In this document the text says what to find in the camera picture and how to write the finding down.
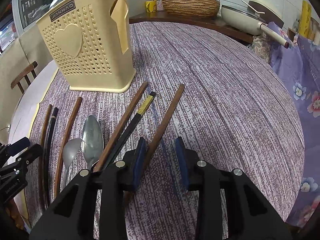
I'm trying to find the purple floral cloth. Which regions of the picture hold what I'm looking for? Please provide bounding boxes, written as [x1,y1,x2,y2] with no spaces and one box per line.
[268,22,320,227]

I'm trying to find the woven pattern basin sink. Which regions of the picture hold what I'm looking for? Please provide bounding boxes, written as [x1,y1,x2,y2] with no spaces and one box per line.
[162,0,220,18]

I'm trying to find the dark wooden counter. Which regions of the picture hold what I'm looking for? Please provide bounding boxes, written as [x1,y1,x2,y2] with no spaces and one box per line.
[129,11,253,44]

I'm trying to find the yellow mug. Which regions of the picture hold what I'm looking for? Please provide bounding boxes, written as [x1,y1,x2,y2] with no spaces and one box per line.
[145,0,157,13]

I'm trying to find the cream frying pan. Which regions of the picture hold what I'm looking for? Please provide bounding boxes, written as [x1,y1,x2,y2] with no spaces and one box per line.
[221,0,290,48]

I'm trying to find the small steel spoon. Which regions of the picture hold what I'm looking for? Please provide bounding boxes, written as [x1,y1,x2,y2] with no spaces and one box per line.
[62,138,81,189]

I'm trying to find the brown wooden chopstick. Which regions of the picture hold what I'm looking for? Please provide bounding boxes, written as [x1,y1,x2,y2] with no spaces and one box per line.
[54,96,82,198]
[124,84,185,205]
[38,104,53,208]
[93,81,149,172]

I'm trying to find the wooden chair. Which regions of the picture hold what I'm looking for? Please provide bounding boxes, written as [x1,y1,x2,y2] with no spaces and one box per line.
[10,61,38,94]

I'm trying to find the purple striped tablecloth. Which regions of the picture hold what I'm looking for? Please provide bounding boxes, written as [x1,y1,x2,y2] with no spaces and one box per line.
[30,22,304,239]

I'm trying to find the large steel spoon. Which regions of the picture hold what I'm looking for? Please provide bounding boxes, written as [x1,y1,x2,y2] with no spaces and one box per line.
[81,115,104,170]

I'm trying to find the beige plastic utensil holder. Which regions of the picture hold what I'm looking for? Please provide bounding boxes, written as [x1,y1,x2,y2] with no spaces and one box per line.
[36,0,136,93]

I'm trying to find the black gold-banded chopstick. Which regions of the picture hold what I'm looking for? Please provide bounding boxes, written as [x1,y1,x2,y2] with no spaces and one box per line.
[103,92,156,168]

